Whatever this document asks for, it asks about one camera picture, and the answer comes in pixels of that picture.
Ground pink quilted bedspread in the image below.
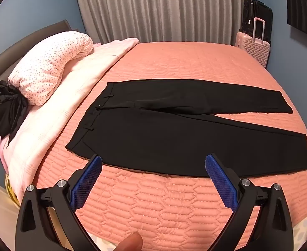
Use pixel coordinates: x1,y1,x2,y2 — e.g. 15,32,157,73
33,40,307,243

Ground person's left hand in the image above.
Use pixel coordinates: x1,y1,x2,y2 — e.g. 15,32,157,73
115,232,143,251

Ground pink floral pillow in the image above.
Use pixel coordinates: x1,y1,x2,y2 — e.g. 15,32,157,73
8,31,94,107

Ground pale pink blanket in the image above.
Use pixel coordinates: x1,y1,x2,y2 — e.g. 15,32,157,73
0,37,140,202

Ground grey pleated curtain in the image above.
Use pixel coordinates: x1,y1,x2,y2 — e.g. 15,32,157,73
74,0,250,47

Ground grey bed headboard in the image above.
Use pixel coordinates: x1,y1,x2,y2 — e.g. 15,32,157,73
0,19,79,149

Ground black suitcase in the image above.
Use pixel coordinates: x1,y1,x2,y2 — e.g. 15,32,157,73
240,0,273,42

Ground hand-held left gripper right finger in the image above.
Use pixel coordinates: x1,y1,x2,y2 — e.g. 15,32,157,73
205,154,293,251

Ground pink suitcase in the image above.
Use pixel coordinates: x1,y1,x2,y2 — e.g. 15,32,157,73
234,17,271,67

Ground black crumpled garment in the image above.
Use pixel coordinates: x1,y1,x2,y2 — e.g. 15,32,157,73
0,81,30,144

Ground yellow object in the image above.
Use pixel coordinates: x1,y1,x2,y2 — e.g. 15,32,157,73
4,174,21,206

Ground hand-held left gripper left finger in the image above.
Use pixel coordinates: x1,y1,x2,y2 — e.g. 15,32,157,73
16,155,103,251

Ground black pants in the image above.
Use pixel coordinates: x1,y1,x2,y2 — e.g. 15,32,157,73
65,78,307,177

